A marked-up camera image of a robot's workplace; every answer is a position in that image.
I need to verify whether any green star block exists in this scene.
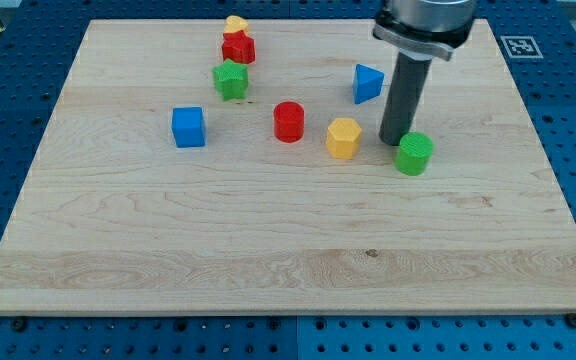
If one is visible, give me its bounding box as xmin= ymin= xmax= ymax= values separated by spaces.
xmin=212 ymin=59 xmax=249 ymax=101

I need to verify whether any blue triangle block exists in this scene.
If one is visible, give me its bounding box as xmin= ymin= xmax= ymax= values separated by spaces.
xmin=352 ymin=64 xmax=385 ymax=104

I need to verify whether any red cylinder block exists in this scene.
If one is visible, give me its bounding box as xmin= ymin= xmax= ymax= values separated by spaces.
xmin=273 ymin=101 xmax=305 ymax=143

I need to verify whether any yellow heart block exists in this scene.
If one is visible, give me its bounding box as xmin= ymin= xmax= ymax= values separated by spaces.
xmin=224 ymin=15 xmax=249 ymax=35

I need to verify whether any white fiducial marker tag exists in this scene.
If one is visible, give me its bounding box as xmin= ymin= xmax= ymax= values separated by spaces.
xmin=501 ymin=35 xmax=543 ymax=59

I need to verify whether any wooden board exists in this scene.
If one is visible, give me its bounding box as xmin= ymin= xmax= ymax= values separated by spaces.
xmin=0 ymin=19 xmax=576 ymax=317

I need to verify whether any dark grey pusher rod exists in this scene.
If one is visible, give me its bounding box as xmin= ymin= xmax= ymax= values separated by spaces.
xmin=379 ymin=52 xmax=432 ymax=146

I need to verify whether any yellow hexagon block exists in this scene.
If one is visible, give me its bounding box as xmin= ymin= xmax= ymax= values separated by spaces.
xmin=326 ymin=118 xmax=362 ymax=159

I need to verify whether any green cylinder block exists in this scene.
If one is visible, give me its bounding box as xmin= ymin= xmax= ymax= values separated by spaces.
xmin=394 ymin=132 xmax=434 ymax=176

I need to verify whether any blue cube block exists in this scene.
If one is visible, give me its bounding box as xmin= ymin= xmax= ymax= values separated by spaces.
xmin=171 ymin=107 xmax=206 ymax=148

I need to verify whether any red star block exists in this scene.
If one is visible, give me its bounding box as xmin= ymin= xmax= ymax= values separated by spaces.
xmin=221 ymin=30 xmax=256 ymax=64

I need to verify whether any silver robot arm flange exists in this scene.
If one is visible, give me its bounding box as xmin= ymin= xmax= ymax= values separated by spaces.
xmin=372 ymin=0 xmax=477 ymax=61

